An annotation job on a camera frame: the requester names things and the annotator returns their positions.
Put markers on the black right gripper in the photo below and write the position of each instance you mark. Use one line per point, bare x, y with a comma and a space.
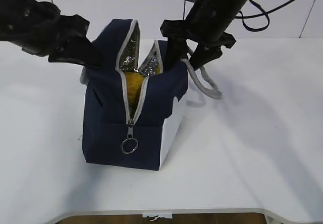
205, 23

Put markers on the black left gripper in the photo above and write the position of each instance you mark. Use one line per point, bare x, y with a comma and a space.
50, 32

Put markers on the yellow pear-shaped fruit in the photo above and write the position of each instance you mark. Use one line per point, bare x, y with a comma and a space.
134, 81

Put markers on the white tape on table edge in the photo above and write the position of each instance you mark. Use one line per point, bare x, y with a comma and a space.
157, 216

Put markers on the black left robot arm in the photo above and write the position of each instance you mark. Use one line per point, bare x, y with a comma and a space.
14, 19

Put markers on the navy blue insulated lunch bag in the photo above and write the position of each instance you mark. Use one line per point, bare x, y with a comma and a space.
139, 138

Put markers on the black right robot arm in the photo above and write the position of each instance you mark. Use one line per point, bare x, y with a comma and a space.
205, 24

